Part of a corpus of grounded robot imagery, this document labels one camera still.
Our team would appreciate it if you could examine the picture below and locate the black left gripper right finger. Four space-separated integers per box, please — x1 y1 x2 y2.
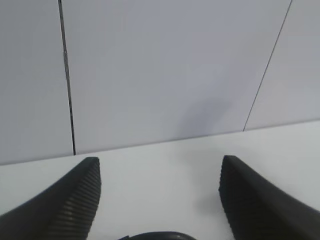
218 155 320 240

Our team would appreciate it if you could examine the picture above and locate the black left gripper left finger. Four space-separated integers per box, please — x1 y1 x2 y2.
0 157 102 240

